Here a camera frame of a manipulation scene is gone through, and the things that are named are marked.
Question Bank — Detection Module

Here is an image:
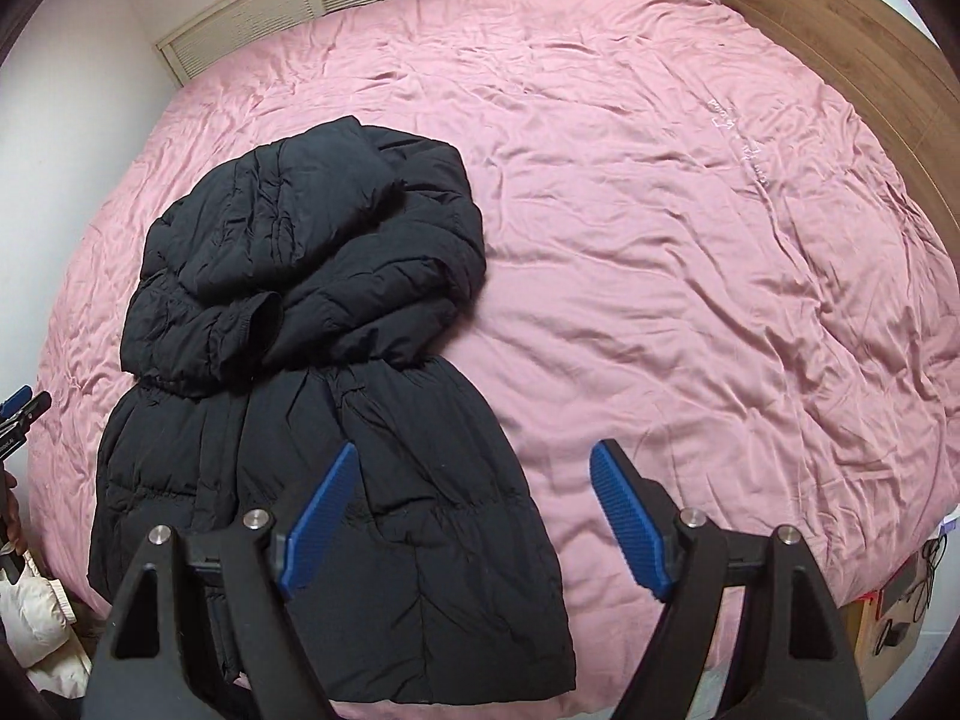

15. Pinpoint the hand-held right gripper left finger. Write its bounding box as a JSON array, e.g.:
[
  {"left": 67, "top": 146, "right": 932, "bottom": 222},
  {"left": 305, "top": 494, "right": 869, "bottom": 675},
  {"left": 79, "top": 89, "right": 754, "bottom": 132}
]
[{"left": 79, "top": 441, "right": 359, "bottom": 720}]

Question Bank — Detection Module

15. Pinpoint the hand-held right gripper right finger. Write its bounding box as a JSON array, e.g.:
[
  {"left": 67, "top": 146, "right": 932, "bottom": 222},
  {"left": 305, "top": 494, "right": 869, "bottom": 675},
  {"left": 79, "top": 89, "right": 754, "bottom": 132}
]
[{"left": 589, "top": 439, "right": 860, "bottom": 720}]

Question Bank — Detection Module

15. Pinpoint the black puffer coat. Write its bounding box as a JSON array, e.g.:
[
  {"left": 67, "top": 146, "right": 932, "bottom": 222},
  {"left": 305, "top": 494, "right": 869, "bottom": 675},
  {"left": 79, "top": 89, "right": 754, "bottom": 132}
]
[{"left": 88, "top": 116, "right": 577, "bottom": 706}]

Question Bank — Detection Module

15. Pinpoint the white puffy jacket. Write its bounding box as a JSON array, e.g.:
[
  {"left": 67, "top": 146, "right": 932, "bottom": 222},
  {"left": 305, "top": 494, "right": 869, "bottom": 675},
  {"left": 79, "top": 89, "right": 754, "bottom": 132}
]
[{"left": 0, "top": 551, "right": 77, "bottom": 698}]

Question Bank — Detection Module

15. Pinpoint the pink duvet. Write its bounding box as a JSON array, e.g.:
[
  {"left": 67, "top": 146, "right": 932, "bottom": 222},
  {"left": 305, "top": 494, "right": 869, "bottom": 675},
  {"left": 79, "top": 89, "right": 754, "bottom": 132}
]
[{"left": 22, "top": 0, "right": 960, "bottom": 720}]

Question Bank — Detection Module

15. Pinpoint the wooden bedside cabinet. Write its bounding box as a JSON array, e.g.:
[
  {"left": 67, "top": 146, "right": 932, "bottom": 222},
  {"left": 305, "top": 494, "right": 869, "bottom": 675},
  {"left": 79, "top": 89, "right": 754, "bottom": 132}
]
[{"left": 844, "top": 532, "right": 950, "bottom": 683}]

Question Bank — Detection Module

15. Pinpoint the white louvered panel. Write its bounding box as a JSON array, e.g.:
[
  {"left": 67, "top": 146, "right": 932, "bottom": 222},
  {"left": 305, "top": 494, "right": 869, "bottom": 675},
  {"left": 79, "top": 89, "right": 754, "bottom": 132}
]
[{"left": 156, "top": 0, "right": 680, "bottom": 87}]

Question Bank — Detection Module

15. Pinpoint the wooden headboard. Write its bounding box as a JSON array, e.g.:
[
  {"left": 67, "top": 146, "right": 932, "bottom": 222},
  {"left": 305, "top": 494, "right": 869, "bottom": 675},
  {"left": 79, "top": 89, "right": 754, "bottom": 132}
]
[{"left": 675, "top": 0, "right": 960, "bottom": 188}]

